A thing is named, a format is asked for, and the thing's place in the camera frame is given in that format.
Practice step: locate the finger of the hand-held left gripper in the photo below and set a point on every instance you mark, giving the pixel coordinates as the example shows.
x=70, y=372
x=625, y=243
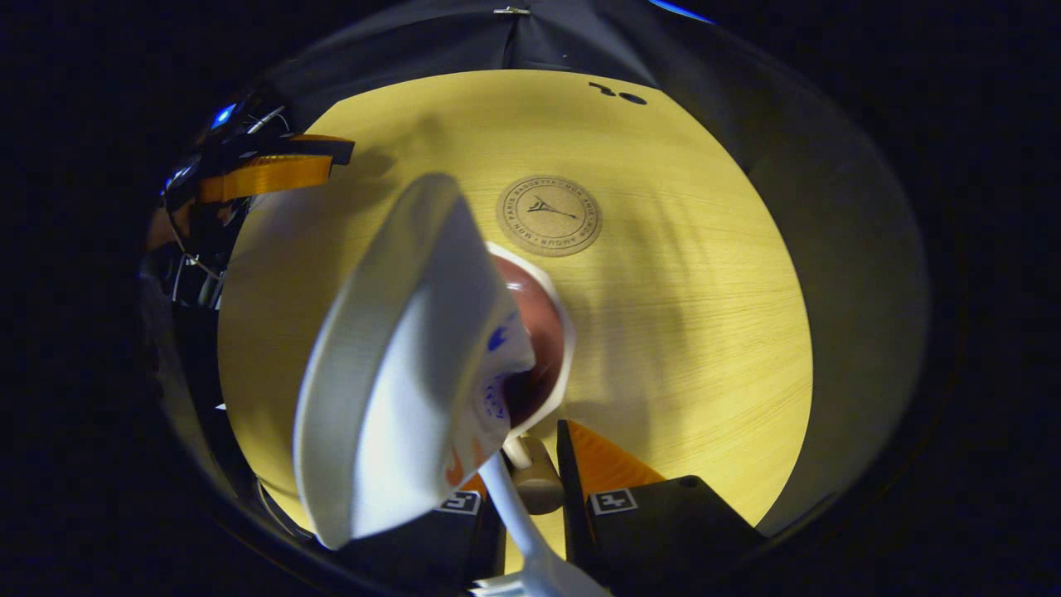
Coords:
x=265, y=178
x=323, y=148

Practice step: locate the wooden desktop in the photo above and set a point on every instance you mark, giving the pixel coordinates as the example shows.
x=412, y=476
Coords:
x=680, y=332

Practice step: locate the beige cup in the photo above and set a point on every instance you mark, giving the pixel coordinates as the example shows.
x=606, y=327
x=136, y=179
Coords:
x=539, y=332

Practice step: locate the white grey toothbrush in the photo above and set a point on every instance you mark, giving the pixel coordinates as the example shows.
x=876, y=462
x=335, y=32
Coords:
x=514, y=514

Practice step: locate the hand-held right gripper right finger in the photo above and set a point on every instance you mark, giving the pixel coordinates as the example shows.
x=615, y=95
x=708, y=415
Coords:
x=572, y=497

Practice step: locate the round cork coaster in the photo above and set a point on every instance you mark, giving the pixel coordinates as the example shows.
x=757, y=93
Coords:
x=549, y=215

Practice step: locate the silver cloth clip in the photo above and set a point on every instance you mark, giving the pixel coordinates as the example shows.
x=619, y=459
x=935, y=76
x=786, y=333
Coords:
x=511, y=11

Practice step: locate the white toothpaste tube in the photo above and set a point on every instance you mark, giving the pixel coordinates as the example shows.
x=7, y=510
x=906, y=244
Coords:
x=398, y=373

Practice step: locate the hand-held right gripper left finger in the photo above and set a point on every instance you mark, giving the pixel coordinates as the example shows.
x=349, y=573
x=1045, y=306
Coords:
x=448, y=547

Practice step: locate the black backdrop cloth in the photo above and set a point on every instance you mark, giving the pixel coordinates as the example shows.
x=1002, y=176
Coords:
x=829, y=249

